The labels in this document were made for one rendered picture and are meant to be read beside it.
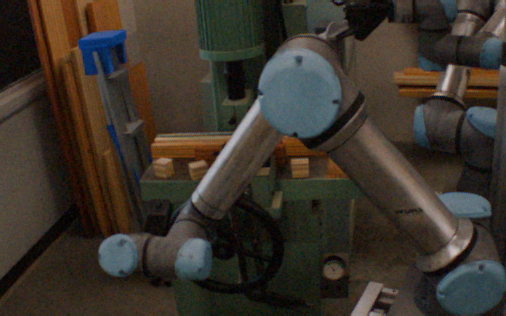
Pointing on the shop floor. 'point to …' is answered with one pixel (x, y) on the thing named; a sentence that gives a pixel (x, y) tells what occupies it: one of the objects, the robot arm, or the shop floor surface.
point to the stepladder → (131, 131)
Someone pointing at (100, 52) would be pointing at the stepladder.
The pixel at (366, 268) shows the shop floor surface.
